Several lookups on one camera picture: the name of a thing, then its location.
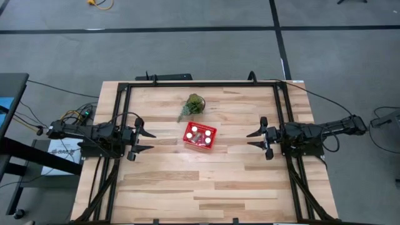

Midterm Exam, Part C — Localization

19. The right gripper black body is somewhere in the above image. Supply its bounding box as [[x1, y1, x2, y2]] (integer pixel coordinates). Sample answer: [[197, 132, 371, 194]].
[[259, 116, 283, 161]]

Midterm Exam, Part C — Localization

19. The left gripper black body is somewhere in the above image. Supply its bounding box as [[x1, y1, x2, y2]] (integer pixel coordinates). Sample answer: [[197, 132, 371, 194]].
[[120, 117, 145, 162]]

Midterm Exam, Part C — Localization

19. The red plastic mesh basket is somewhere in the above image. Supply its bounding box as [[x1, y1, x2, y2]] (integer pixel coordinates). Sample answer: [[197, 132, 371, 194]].
[[182, 121, 218, 150]]

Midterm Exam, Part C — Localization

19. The small green potted plant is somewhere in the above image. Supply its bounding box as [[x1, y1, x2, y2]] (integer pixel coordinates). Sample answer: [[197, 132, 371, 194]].
[[177, 92, 206, 123]]

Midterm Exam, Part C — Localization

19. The long black box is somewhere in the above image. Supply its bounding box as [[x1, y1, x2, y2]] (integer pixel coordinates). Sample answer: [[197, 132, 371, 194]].
[[134, 71, 194, 82]]

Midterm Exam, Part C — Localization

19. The white printed box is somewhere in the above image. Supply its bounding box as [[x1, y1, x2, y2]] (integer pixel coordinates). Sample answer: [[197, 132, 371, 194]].
[[40, 138, 84, 177]]

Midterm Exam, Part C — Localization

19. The blue lit screen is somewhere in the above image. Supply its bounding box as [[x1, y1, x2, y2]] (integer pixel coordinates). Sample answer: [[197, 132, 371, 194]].
[[0, 96, 16, 129]]

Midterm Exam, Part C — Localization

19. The dark side desk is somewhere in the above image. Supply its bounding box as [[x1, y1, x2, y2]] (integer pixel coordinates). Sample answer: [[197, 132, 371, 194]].
[[0, 72, 84, 219]]

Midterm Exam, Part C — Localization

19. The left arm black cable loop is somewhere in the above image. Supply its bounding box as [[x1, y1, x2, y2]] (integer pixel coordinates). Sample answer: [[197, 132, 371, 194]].
[[107, 111, 143, 126]]

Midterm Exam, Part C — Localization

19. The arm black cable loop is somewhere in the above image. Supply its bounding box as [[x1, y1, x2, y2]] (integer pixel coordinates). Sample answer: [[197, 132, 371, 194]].
[[320, 129, 341, 153], [107, 111, 143, 126]]

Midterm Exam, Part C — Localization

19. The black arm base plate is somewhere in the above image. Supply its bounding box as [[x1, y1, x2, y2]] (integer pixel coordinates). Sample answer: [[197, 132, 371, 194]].
[[80, 141, 126, 159], [280, 141, 325, 158]]

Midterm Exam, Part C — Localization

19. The black floor cable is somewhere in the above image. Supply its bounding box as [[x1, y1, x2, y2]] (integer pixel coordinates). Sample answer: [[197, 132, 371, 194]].
[[256, 77, 356, 118], [26, 79, 100, 99]]

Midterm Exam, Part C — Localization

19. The tangled cable bundle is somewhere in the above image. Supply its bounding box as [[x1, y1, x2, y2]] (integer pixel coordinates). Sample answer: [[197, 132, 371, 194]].
[[14, 101, 99, 137]]

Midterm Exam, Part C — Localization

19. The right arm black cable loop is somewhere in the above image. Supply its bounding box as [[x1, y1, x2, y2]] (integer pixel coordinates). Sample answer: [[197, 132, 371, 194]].
[[320, 129, 341, 153]]

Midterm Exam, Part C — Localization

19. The black aluminium table frame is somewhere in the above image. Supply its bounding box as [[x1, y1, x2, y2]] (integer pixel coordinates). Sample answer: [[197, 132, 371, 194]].
[[72, 79, 342, 225]]

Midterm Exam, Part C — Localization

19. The yellow cable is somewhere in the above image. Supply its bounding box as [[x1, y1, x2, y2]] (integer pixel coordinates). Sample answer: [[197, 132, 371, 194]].
[[86, 0, 114, 11]]

